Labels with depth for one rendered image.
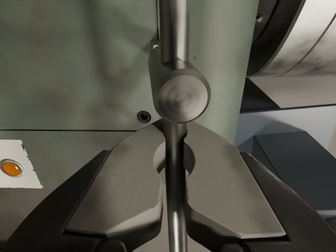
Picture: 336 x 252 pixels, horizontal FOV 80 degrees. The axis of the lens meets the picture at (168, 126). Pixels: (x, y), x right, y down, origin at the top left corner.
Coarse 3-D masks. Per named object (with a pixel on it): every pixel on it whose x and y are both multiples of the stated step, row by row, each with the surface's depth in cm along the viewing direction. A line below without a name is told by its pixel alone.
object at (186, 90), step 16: (160, 64) 8; (176, 64) 8; (192, 64) 9; (160, 80) 7; (176, 80) 7; (192, 80) 7; (160, 96) 7; (176, 96) 7; (192, 96) 7; (208, 96) 8; (160, 112) 8; (176, 112) 8; (192, 112) 8
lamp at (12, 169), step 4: (4, 164) 24; (8, 164) 24; (12, 164) 24; (4, 168) 25; (8, 168) 24; (12, 168) 24; (16, 168) 25; (8, 172) 25; (12, 172) 25; (16, 172) 25
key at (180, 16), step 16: (160, 0) 7; (176, 0) 7; (160, 16) 8; (176, 16) 7; (160, 32) 8; (176, 32) 8; (160, 48) 8; (176, 48) 8; (176, 128) 10; (176, 144) 10; (176, 160) 11; (176, 176) 11; (176, 192) 11; (176, 208) 12; (176, 224) 12; (176, 240) 12
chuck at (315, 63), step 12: (324, 36) 20; (312, 48) 22; (324, 48) 22; (300, 60) 24; (312, 60) 24; (324, 60) 24; (288, 72) 27; (300, 72) 27; (312, 72) 27; (324, 72) 27
